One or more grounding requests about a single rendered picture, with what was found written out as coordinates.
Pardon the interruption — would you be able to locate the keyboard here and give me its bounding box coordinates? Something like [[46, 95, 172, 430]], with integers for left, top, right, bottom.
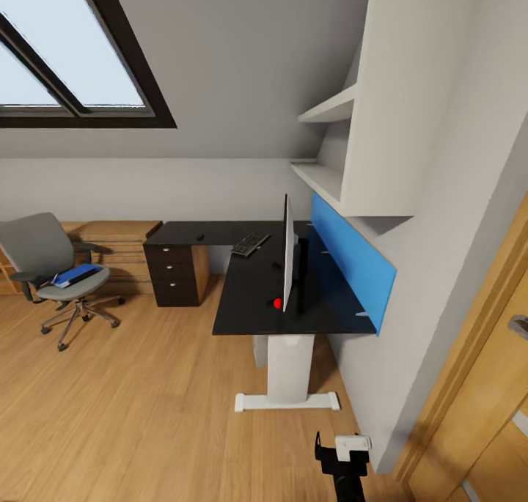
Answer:
[[230, 232, 270, 256]]

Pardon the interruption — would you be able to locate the monitor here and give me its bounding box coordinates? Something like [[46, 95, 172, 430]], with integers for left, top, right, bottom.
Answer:
[[272, 194, 309, 311]]

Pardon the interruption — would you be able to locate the desktop computer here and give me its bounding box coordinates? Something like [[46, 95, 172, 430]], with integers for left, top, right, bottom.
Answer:
[[252, 335, 268, 369]]

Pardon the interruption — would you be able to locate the folder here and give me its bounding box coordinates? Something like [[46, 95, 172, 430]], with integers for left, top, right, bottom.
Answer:
[[52, 264, 99, 287]]

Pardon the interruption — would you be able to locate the swivel chair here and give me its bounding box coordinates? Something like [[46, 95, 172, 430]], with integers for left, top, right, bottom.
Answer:
[[0, 212, 125, 351]]

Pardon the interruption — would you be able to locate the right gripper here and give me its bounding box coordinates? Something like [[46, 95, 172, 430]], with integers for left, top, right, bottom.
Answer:
[[315, 439, 370, 488]]

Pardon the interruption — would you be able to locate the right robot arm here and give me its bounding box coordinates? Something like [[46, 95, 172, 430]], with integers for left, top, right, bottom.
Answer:
[[315, 434, 373, 502]]

